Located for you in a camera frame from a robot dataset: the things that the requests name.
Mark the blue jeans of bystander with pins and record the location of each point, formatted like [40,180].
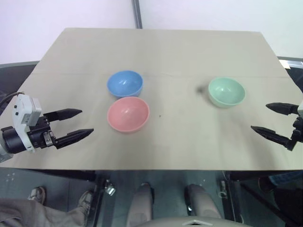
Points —
[287,178]

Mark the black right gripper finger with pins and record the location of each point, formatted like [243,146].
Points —
[277,138]
[284,108]

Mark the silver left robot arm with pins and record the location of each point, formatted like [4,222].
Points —
[11,142]

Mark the metal table caster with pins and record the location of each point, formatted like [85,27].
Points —
[223,189]
[109,188]

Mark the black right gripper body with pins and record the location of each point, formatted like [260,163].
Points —
[298,130]

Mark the black table leg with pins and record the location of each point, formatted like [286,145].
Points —
[232,203]
[97,201]

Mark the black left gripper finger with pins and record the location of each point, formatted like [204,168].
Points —
[73,137]
[64,114]

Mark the grey rounded leg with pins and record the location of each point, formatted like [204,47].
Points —
[139,208]
[201,205]

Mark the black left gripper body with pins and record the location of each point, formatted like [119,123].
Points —
[40,137]

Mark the grey sneaker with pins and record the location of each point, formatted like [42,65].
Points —
[85,201]
[36,194]

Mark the green bowl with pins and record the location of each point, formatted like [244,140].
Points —
[226,92]

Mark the blue bowl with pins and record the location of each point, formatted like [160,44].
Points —
[123,82]

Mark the grey metal pole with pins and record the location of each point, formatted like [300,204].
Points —
[136,13]

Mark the red bowl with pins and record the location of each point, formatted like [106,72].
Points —
[127,114]

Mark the grey trousers of bystander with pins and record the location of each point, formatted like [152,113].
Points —
[35,214]

